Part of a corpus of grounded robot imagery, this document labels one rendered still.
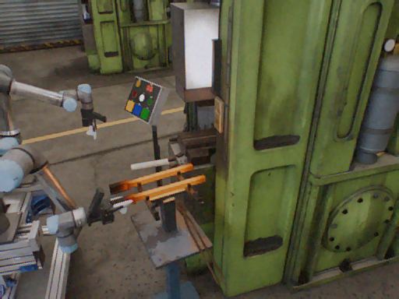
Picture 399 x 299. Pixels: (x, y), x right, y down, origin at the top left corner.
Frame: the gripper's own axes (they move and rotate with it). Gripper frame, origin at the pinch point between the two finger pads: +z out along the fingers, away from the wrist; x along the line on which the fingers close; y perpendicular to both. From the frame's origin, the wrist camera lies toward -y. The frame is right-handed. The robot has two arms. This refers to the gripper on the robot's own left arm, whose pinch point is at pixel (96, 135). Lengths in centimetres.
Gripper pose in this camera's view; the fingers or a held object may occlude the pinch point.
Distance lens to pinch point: 237.1
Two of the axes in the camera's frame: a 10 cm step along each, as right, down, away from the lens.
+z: 0.0, 8.6, 5.1
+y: -9.7, 1.2, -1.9
